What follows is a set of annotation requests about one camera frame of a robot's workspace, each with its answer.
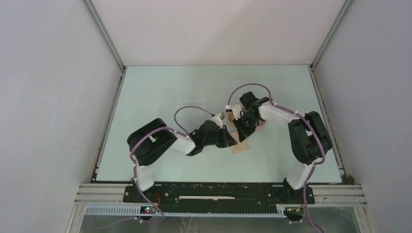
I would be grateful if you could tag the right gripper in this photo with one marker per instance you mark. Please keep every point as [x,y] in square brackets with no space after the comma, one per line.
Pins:
[243,133]

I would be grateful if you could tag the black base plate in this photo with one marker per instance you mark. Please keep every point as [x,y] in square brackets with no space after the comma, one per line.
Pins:
[220,198]

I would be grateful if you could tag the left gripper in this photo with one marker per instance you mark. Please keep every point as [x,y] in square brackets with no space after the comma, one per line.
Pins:
[227,140]

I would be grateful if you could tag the aluminium frame rail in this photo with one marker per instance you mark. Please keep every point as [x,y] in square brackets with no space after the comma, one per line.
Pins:
[107,199]

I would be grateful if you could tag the beige leather card holder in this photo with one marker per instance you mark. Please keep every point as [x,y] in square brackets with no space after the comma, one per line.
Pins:
[240,147]

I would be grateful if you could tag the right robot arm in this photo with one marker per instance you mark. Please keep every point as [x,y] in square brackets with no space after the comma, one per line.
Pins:
[310,141]

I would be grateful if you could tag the pink oval tray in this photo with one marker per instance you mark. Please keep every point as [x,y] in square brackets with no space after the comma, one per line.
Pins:
[231,118]

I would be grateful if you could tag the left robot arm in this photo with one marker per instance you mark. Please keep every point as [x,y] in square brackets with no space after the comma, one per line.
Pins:
[149,143]

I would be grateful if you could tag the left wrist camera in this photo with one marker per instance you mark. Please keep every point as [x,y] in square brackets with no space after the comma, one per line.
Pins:
[218,119]

